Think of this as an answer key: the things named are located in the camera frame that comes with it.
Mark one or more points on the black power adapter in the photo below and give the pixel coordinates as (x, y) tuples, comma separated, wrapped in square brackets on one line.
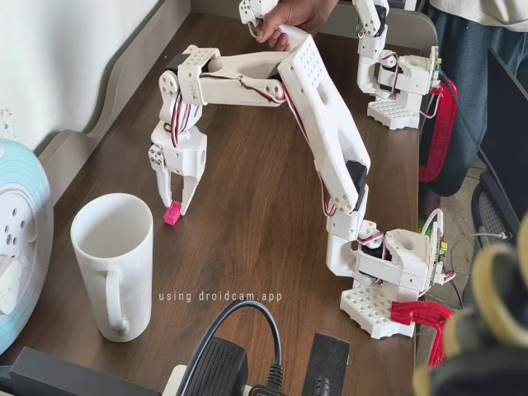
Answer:
[(218, 363)]

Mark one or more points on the motor controller circuit board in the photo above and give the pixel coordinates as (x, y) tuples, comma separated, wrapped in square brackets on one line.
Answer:
[(436, 70), (439, 247)]

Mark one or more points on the small red block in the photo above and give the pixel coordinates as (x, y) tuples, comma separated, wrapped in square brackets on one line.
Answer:
[(172, 214)]

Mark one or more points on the dark mesh office chair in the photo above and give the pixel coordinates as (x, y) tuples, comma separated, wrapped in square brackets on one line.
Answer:
[(495, 210)]

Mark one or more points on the white leader robot arm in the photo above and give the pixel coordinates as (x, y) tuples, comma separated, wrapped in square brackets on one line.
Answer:
[(371, 70)]

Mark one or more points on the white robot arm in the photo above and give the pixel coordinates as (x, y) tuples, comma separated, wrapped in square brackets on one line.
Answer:
[(326, 115)]

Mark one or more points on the flat black box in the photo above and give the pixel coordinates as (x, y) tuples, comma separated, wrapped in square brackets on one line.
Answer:
[(62, 375)]

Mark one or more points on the black cabinet panel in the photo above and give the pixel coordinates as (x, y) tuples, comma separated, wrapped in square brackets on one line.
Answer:
[(511, 123)]

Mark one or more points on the person's hand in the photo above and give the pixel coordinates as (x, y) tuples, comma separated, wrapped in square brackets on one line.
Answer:
[(297, 14)]

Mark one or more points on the tall white mug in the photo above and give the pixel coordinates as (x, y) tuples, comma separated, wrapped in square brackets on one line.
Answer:
[(123, 268)]

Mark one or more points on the red clamp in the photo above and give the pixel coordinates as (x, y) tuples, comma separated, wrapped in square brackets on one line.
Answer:
[(416, 315), (443, 123)]

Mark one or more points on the round pale blue device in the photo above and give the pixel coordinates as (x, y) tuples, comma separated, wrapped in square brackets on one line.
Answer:
[(24, 173)]

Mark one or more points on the person in dark trousers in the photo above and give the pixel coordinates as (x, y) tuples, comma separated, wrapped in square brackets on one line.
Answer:
[(458, 82)]

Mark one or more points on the white flower wall sticker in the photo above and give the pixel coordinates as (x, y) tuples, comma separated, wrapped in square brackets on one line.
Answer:
[(6, 123)]

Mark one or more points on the black rectangular plug block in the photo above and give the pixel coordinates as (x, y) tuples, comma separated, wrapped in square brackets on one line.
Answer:
[(330, 354)]

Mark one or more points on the black and yellow holder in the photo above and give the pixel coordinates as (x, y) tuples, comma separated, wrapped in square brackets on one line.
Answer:
[(486, 313)]

